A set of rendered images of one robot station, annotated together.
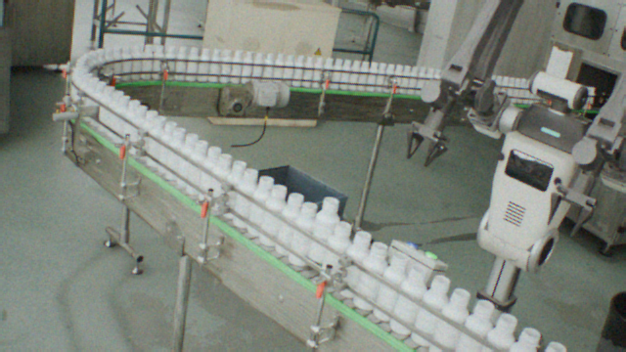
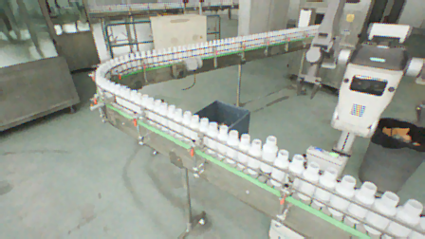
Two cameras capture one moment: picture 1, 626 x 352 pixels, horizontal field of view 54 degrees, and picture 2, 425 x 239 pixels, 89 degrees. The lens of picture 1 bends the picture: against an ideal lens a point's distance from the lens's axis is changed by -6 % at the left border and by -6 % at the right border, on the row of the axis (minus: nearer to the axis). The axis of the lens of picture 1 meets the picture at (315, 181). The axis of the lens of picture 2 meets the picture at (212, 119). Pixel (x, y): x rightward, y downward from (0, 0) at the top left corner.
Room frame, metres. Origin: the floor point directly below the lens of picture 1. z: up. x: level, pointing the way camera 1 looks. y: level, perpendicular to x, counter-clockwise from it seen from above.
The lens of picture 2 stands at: (0.79, 0.22, 1.72)
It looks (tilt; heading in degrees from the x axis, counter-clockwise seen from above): 31 degrees down; 357
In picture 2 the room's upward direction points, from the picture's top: straight up
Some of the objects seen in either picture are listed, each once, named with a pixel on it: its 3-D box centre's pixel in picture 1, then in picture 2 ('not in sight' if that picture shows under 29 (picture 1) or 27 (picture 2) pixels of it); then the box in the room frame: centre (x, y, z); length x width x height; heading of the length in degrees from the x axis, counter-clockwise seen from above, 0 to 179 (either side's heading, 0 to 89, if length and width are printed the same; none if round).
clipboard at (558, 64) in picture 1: (557, 66); (304, 18); (5.15, -1.73, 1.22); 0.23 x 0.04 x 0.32; 32
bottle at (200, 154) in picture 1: (198, 167); (179, 122); (1.81, 0.35, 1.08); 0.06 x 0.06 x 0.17
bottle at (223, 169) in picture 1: (221, 182); (195, 130); (1.74, 0.27, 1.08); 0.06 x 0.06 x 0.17
